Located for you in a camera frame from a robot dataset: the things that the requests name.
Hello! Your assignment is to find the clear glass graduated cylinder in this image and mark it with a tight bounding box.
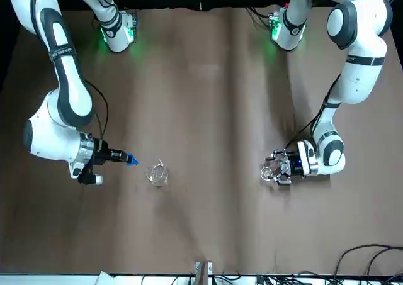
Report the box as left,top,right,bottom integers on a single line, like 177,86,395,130
259,157,286,181

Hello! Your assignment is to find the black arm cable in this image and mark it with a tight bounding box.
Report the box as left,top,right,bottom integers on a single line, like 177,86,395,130
84,79,110,143
285,72,344,150

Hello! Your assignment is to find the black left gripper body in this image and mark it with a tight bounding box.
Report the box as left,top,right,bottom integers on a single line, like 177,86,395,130
287,154,305,178

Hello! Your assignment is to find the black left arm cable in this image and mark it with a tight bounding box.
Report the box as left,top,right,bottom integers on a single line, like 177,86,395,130
285,72,344,150

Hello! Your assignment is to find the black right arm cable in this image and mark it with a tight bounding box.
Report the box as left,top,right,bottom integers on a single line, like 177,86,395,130
84,79,110,143

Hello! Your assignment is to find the aluminium camera post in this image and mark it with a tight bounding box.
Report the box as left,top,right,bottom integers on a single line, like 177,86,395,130
194,261,213,285

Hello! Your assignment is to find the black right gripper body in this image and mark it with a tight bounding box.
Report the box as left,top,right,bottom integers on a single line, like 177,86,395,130
90,137,112,167

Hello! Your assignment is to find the black left base cable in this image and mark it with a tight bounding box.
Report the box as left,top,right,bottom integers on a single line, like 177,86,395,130
247,7,274,28

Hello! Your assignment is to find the white paper sheet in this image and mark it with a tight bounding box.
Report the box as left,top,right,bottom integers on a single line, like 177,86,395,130
97,270,116,285

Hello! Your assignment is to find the clear glass beaker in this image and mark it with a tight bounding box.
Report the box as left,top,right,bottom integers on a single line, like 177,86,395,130
144,159,171,188

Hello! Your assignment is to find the looped black cable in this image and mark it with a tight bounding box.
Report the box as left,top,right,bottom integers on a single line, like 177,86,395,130
333,243,403,281
365,249,403,282

